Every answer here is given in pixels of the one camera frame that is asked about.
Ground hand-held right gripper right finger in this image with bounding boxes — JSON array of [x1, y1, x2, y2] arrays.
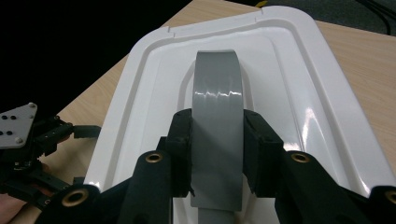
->
[[242, 110, 372, 224]]

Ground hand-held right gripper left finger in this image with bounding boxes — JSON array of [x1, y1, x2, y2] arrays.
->
[[118, 108, 193, 224]]

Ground white lid with grey handle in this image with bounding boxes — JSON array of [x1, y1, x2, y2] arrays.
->
[[83, 5, 396, 224]]

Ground black floor cables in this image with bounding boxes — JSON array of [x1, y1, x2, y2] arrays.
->
[[354, 0, 396, 35]]

